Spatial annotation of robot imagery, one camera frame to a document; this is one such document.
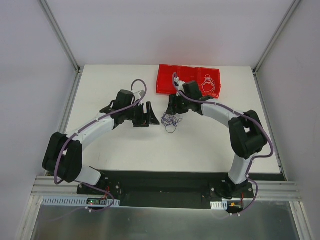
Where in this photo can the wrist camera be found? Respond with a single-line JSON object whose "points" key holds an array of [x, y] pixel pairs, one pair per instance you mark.
{"points": [[139, 94], [178, 85]]}

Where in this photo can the right white cable duct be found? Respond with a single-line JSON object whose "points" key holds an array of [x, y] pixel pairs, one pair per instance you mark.
{"points": [[219, 205]]}

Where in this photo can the aluminium frame post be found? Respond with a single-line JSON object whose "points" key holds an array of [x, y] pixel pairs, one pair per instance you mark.
{"points": [[281, 27], [59, 34]]}

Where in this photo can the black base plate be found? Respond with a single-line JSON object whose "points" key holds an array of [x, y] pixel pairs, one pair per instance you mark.
{"points": [[179, 190]]}

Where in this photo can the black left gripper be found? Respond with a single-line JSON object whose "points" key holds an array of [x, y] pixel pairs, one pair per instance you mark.
{"points": [[141, 115]]}

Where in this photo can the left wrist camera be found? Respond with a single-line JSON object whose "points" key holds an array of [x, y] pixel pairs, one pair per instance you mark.
{"points": [[139, 94]]}

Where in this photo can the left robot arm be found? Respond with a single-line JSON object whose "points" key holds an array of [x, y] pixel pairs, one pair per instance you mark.
{"points": [[64, 155]]}

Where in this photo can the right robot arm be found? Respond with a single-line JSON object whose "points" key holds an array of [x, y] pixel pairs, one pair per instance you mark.
{"points": [[247, 136]]}

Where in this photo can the left white cable duct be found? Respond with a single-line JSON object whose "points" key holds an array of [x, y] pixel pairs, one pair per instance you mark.
{"points": [[68, 201]]}

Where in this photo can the right aluminium frame post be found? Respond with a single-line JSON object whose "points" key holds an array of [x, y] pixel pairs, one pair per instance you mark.
{"points": [[281, 27]]}

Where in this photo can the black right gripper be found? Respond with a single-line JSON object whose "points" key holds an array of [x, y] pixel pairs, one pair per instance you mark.
{"points": [[178, 105]]}

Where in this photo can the left aluminium frame post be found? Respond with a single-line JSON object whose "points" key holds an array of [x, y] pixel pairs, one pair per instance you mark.
{"points": [[59, 34]]}

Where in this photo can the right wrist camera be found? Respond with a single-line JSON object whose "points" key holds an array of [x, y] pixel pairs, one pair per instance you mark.
{"points": [[178, 85]]}

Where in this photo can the white cable duct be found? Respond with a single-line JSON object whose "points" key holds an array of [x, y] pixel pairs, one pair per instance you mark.
{"points": [[219, 205], [68, 201]]}

